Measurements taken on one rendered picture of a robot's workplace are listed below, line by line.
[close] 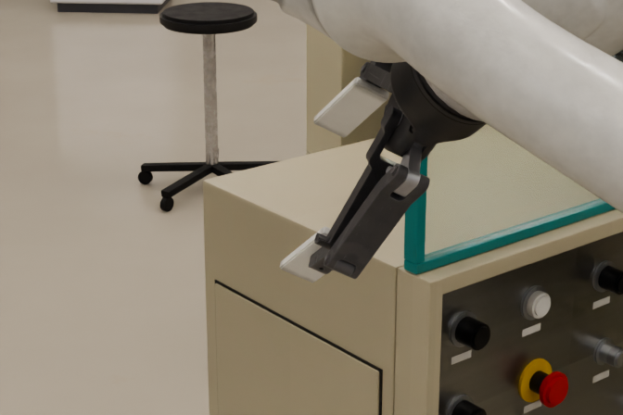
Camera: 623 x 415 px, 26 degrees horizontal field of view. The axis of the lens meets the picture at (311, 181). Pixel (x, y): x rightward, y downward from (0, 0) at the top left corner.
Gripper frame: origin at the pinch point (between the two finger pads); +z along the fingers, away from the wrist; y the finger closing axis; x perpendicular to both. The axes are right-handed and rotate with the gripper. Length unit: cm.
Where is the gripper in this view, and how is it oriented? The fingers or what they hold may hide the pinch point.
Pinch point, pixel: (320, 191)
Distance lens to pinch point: 104.3
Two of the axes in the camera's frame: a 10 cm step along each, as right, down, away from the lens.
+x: -8.7, -4.0, -3.1
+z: -4.6, 4.1, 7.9
